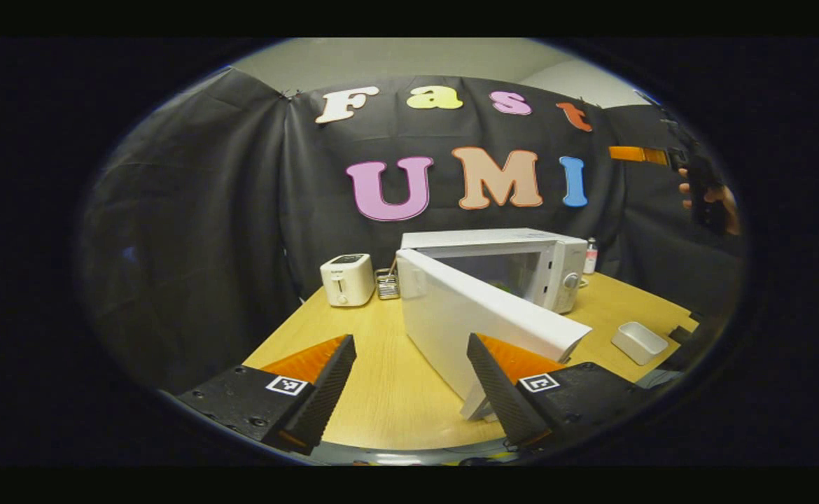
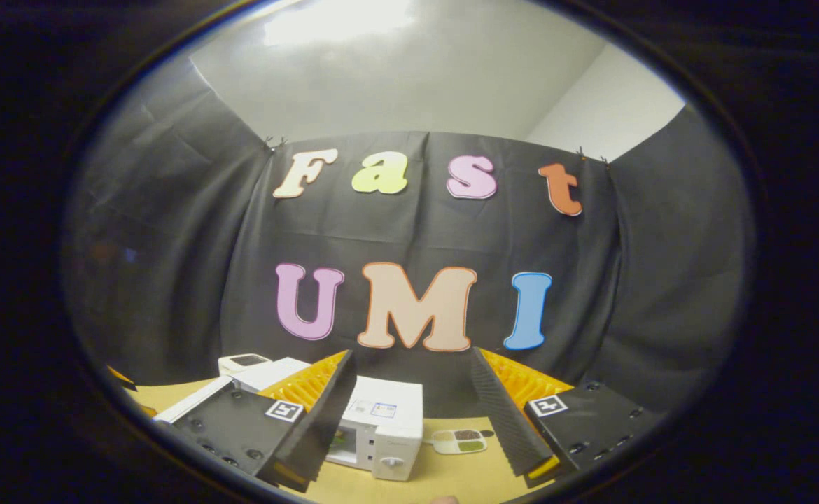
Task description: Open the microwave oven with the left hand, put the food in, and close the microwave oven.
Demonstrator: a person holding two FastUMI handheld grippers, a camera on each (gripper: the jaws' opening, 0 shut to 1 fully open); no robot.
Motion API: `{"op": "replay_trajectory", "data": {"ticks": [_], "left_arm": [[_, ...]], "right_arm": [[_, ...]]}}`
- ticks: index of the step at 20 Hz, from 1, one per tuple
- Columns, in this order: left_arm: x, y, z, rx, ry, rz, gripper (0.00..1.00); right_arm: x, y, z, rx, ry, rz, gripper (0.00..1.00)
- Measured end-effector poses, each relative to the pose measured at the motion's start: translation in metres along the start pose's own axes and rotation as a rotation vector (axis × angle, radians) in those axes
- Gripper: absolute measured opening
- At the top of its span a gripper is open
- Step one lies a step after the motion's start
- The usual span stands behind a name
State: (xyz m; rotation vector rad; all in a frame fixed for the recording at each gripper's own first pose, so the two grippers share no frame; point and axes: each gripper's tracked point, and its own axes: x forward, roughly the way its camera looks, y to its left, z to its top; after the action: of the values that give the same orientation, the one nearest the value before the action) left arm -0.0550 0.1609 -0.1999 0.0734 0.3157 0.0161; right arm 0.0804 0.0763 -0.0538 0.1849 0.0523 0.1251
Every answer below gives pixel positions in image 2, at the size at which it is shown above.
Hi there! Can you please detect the white toaster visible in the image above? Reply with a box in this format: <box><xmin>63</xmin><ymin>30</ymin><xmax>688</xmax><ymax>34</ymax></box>
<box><xmin>218</xmin><ymin>353</ymin><xmax>272</xmax><ymax>377</ymax></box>

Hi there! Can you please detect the white microwave oven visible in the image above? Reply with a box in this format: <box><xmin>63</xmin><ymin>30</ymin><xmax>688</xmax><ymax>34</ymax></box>
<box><xmin>154</xmin><ymin>357</ymin><xmax>424</xmax><ymax>482</ymax></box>

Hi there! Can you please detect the black backdrop cloth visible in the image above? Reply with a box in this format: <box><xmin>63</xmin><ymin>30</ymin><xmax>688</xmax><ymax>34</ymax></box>
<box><xmin>66</xmin><ymin>56</ymin><xmax>757</xmax><ymax>414</ymax></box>

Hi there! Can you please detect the white divided condiment dish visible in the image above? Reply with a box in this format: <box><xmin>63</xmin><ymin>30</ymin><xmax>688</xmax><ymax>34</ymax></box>
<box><xmin>432</xmin><ymin>428</ymin><xmax>488</xmax><ymax>456</ymax></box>

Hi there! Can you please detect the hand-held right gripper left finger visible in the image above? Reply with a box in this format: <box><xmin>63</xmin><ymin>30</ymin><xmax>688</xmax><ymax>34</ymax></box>
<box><xmin>160</xmin><ymin>349</ymin><xmax>358</xmax><ymax>493</ymax></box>

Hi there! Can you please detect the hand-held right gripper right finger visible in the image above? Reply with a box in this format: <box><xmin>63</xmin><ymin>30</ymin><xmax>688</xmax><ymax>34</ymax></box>
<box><xmin>470</xmin><ymin>346</ymin><xmax>664</xmax><ymax>489</ymax></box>

